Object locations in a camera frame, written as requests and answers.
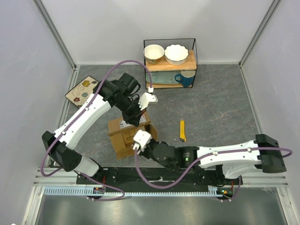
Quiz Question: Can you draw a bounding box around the grey slotted cable duct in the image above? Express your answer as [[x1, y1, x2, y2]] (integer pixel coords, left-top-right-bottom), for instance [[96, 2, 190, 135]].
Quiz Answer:
[[44, 184, 223, 197]]

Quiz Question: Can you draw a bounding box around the blue mug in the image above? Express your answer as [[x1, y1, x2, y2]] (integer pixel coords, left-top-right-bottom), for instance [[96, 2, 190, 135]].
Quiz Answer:
[[174, 70, 195, 87]]

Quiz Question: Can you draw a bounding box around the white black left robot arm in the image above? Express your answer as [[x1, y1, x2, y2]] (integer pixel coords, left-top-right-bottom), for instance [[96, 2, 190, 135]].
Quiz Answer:
[[42, 73, 145, 184]]

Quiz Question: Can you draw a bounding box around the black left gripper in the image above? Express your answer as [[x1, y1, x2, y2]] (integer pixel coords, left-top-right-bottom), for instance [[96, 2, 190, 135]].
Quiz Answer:
[[115, 97, 147, 128]]

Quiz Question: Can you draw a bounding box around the white scalloped bowl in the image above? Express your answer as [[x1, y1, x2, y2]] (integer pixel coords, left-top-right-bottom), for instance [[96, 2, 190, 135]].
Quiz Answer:
[[165, 45, 189, 66]]

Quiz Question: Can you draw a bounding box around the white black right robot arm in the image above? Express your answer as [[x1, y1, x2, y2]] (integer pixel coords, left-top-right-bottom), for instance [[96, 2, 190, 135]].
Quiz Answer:
[[138, 134, 286, 185]]

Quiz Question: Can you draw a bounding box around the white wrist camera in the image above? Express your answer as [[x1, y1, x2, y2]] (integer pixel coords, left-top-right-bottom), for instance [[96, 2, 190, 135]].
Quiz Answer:
[[133, 130, 152, 151], [138, 87, 158, 110]]

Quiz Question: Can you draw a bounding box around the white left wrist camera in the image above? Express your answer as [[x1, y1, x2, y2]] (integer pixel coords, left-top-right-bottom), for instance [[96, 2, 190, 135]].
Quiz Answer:
[[138, 87, 158, 110]]

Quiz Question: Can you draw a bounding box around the floral square coaster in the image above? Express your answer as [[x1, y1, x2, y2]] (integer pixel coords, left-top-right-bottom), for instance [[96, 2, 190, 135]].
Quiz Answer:
[[65, 76, 98, 108]]

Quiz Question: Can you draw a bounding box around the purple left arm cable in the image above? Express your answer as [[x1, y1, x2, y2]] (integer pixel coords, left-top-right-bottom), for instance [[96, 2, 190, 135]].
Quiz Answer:
[[40, 60, 154, 203]]

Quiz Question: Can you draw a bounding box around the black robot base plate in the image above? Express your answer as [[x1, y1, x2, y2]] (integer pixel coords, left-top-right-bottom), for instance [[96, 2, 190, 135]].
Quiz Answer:
[[76, 166, 243, 193]]

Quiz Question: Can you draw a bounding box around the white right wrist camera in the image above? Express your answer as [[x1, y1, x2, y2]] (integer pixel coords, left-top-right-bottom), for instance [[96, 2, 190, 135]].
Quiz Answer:
[[133, 130, 152, 151]]

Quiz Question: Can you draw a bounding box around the brown cardboard express box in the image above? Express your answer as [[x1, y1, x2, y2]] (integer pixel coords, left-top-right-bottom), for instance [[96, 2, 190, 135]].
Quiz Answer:
[[108, 112, 158, 160]]

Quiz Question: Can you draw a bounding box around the pale green rectangular plate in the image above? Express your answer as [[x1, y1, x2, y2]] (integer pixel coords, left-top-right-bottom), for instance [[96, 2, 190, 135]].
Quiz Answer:
[[150, 71, 180, 84]]

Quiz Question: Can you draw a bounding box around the yellow utility knife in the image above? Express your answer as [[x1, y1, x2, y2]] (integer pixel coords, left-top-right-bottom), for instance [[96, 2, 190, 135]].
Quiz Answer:
[[180, 120, 187, 142]]

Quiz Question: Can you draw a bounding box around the cream ceramic bowl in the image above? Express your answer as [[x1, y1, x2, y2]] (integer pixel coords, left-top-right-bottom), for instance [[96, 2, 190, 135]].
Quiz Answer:
[[144, 44, 165, 64]]

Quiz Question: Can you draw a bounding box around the black wire wooden shelf rack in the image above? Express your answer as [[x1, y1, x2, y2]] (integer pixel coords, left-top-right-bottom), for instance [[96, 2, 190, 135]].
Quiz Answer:
[[143, 38, 198, 89]]

